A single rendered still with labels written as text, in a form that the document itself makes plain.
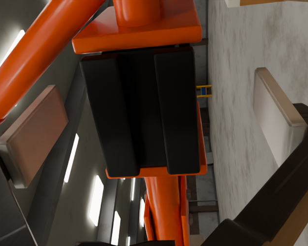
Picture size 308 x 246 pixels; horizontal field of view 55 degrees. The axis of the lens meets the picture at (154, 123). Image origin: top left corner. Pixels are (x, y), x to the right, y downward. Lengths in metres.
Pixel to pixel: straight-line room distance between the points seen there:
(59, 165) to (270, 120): 5.69
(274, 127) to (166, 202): 0.09
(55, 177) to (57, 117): 5.48
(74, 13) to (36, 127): 0.07
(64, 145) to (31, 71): 5.88
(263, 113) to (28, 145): 0.13
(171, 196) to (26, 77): 0.12
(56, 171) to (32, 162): 5.58
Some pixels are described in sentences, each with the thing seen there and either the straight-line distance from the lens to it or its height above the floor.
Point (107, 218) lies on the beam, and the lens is 9.07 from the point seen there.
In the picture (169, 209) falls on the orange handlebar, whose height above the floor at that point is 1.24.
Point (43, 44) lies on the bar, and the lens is 0.18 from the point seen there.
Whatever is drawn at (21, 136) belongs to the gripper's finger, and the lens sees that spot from 0.17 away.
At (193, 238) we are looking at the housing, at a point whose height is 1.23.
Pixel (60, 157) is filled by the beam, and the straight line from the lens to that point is 5.92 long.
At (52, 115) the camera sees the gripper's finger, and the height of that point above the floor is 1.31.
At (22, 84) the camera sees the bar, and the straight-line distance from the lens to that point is 0.20.
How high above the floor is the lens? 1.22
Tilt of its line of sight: 7 degrees up
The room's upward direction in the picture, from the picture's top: 94 degrees counter-clockwise
